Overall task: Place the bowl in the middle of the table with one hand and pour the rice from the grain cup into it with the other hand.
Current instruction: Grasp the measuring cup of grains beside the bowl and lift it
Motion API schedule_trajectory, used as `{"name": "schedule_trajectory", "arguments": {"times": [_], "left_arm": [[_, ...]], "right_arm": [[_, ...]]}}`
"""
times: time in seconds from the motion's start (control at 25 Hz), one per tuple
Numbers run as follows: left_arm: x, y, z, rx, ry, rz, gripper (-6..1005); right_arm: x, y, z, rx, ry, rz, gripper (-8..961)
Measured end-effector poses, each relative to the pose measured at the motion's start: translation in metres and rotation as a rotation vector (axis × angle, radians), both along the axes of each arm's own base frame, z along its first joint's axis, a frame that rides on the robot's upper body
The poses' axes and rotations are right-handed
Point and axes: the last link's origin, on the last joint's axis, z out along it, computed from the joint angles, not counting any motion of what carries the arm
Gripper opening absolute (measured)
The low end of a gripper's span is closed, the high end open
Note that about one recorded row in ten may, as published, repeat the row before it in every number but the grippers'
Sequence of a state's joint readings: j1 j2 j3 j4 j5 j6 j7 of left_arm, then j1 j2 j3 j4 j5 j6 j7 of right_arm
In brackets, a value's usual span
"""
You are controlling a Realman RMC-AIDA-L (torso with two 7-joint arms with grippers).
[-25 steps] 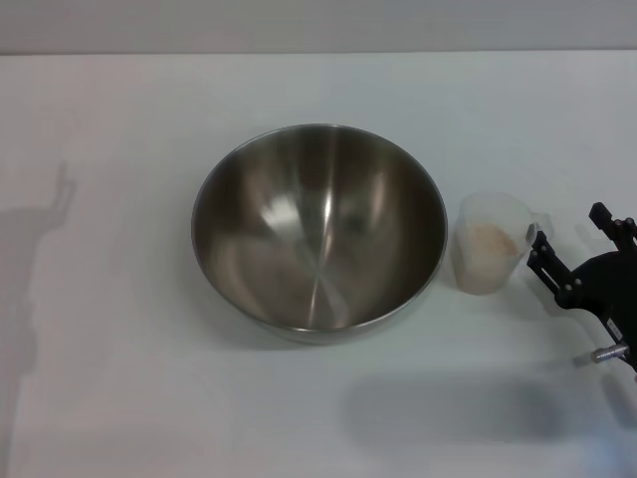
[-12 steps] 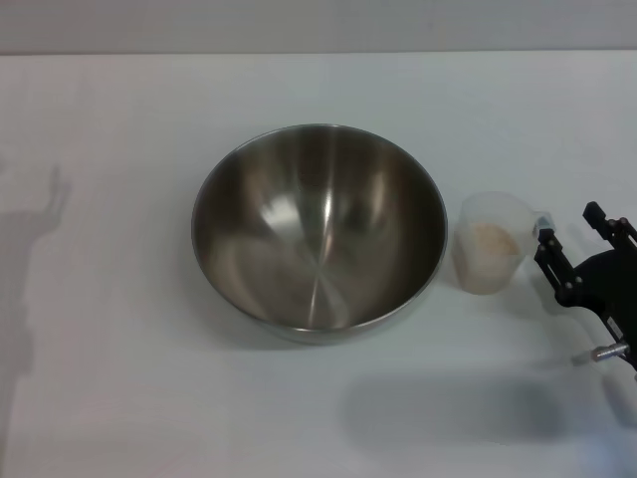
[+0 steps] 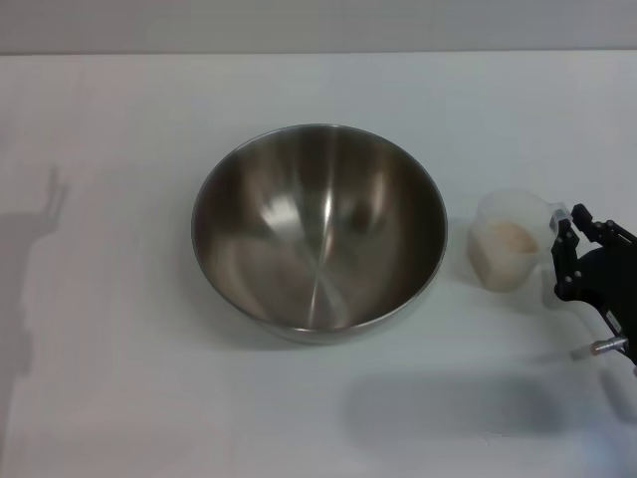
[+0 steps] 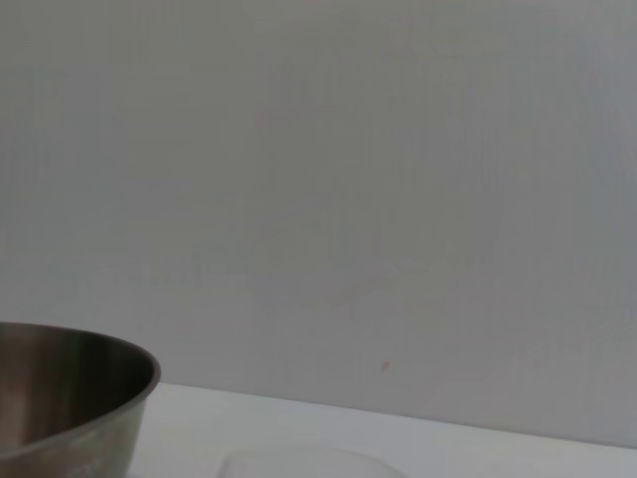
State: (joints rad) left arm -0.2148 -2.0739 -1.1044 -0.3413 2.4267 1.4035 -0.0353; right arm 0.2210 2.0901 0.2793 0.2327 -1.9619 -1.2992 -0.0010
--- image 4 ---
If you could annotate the stainless steel mixing bowl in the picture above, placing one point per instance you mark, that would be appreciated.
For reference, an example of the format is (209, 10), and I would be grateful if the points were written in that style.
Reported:
(60, 398)

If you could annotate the clear plastic measuring cup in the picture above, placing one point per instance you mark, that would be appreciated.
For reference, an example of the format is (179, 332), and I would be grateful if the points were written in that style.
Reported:
(308, 463)

